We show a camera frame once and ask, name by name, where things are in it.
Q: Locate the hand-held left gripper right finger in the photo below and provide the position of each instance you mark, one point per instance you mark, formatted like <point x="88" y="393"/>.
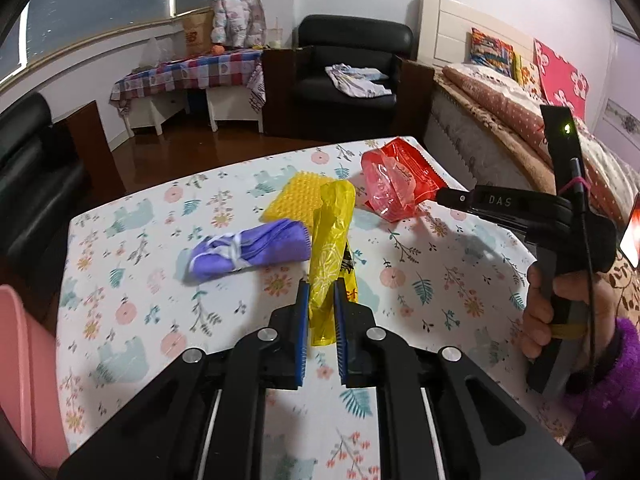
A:
<point x="340" y="340"/>

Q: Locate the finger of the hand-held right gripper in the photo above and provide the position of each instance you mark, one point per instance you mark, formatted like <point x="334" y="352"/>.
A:
<point x="490" y="202"/>

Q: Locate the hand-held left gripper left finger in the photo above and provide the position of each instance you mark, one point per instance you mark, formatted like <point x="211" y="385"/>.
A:
<point x="301" y="340"/>

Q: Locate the yellow plastic bag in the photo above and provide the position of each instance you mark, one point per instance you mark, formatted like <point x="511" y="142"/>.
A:
<point x="327" y="250"/>

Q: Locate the red plastic bag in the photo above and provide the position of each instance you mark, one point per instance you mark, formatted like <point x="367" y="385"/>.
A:
<point x="395" y="185"/>

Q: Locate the pink plastic basin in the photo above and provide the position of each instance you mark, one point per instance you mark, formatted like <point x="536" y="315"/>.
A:
<point x="25" y="360"/>

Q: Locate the person's right forearm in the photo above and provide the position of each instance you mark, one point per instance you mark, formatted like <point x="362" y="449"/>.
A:
<point x="615" y="400"/>

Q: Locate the person's right hand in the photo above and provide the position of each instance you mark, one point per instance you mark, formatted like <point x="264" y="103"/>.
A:
<point x="580" y="300"/>

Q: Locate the bed with white headboard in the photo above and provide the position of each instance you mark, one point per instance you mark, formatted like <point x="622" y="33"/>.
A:
<point x="450" y="125"/>

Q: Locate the pink dotted blanket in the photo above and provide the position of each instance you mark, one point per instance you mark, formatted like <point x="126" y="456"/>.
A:
<point x="500" y="105"/>

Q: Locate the purple folded cloth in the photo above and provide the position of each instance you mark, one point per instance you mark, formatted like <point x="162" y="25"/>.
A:
<point x="260" y="247"/>

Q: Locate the yellow pillow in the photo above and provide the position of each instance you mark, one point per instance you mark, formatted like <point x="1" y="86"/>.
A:
<point x="527" y="75"/>

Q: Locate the yellow foam net sleeve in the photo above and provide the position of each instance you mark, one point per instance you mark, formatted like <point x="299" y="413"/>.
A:
<point x="295" y="195"/>

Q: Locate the pink floral pillow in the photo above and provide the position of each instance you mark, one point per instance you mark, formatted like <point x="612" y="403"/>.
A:
<point x="560" y="75"/>

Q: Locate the colourful patterned pillow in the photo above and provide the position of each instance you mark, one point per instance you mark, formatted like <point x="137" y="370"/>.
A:
<point x="492" y="52"/>

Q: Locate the white wardrobe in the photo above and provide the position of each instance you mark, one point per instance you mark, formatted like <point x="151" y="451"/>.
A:
<point x="625" y="85"/>

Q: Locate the white patterned cloth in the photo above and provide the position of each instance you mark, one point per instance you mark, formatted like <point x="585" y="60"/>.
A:
<point x="355" y="80"/>

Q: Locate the black leather armchair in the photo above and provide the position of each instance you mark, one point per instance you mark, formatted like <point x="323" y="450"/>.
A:
<point x="350" y="35"/>
<point x="35" y="175"/>

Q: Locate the white bench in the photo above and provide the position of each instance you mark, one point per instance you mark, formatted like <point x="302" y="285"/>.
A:
<point x="235" y="105"/>

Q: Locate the checkered tablecloth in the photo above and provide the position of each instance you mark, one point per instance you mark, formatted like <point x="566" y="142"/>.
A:
<point x="200" y="67"/>

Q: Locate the orange fruit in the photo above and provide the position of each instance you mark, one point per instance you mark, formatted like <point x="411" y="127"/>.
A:
<point x="216" y="50"/>

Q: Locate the hanging patterned puffer jacket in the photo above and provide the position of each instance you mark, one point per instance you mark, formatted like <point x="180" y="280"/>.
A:
<point x="235" y="5"/>

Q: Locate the white plastic bag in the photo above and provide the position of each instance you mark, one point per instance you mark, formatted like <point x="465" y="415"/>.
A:
<point x="156" y="51"/>

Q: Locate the brown paper bag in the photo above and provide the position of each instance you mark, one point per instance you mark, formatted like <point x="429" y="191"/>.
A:
<point x="199" y="32"/>

